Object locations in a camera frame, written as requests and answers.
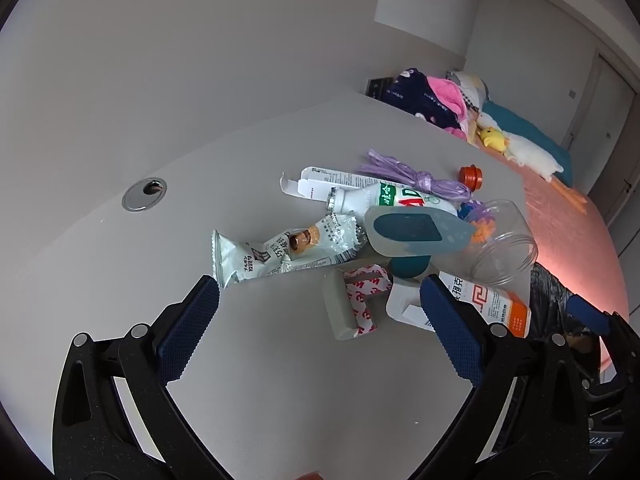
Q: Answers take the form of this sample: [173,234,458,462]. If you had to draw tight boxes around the teal ball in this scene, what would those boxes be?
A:
[387,254,432,280]

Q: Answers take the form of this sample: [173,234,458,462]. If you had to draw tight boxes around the translucent teal plastic piece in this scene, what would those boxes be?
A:
[364,205,477,257]

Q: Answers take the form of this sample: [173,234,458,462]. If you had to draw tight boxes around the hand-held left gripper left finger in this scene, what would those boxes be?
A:
[52,275,226,480]

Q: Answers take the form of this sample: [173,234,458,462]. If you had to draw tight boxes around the purple plastic bag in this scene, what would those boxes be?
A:
[359,149,475,202]

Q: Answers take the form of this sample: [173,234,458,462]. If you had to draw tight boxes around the white goose plush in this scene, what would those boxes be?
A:
[475,110,588,213]

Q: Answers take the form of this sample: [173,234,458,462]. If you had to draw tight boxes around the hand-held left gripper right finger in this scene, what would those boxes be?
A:
[415,275,593,480]

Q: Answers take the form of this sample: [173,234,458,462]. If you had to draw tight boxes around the silver desk cable grommet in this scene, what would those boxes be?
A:
[122,177,167,212]

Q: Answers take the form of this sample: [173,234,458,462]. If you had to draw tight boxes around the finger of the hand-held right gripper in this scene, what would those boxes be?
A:
[566,294,632,396]

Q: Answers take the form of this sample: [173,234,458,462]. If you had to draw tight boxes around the pink garment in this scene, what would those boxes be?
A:
[425,76,468,116]

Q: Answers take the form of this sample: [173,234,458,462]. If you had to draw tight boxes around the white orange medicine box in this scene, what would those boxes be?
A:
[385,270,532,339]

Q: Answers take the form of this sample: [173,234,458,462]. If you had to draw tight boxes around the long white cardboard box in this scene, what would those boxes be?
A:
[279,166,396,203]

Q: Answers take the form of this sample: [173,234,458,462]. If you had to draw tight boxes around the teal pillow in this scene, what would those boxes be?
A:
[482,100,573,186]

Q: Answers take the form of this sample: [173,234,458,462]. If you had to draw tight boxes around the black trash bag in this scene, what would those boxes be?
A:
[530,262,613,386]

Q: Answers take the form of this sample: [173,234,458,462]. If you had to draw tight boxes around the white plastic drink bottle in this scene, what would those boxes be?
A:
[326,182,460,221]

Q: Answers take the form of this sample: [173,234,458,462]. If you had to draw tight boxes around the red white patterned ribbon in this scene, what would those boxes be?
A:
[344,262,393,337]

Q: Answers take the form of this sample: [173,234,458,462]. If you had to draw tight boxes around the silver cookie snack wrapper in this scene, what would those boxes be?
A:
[211,212,372,290]

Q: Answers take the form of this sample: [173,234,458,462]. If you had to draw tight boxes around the grey door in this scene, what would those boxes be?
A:
[565,52,636,161]

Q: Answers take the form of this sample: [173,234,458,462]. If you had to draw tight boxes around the yellow duck plush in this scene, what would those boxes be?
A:
[477,127,508,153]

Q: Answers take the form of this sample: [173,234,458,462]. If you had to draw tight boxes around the navy printed blanket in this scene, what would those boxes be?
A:
[385,67,463,131]

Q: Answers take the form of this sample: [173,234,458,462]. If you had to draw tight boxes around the cream grey pillow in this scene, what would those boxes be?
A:
[447,71,488,111]

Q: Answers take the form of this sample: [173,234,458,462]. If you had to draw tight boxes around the clear plastic jar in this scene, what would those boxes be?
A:
[457,199,539,289]

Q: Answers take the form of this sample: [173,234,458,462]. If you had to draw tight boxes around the colourful flower ornaments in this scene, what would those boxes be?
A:
[457,200,496,243]

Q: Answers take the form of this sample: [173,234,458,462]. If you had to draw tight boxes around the orange bottle cap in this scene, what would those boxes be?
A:
[459,165,486,192]

